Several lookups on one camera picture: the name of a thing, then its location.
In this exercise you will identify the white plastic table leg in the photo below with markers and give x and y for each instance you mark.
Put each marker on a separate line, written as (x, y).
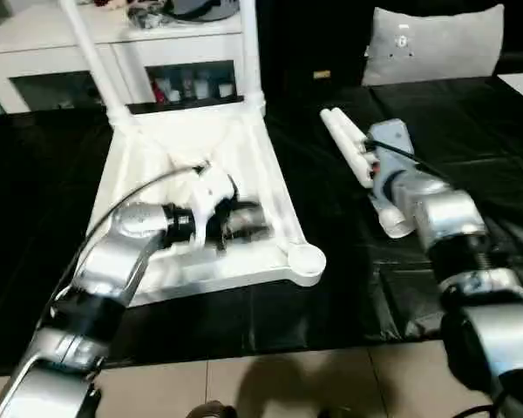
(96, 65)
(343, 146)
(250, 52)
(358, 141)

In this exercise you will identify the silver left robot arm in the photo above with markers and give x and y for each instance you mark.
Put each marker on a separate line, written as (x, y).
(113, 261)

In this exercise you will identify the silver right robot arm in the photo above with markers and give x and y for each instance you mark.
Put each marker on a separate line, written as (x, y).
(449, 213)

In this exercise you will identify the black mat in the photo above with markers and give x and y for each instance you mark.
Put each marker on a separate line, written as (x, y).
(462, 130)

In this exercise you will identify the small gold label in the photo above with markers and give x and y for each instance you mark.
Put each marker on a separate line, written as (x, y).
(322, 74)

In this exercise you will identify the grey cushion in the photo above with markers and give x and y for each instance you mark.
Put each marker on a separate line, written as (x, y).
(440, 43)

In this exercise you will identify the black cabinet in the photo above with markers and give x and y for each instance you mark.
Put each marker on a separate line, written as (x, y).
(305, 35)

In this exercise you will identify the dark robot left foot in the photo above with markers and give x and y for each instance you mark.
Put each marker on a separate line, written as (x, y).
(211, 411)

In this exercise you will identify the dark bag on cabinet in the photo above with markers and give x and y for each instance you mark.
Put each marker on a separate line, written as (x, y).
(200, 8)

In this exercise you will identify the dark clutter pile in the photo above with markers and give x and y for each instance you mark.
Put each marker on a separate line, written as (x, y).
(146, 17)

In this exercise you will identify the white cabinet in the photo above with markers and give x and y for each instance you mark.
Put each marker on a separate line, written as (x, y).
(48, 43)

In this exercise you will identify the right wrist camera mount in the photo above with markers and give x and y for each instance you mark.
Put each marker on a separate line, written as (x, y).
(392, 139)

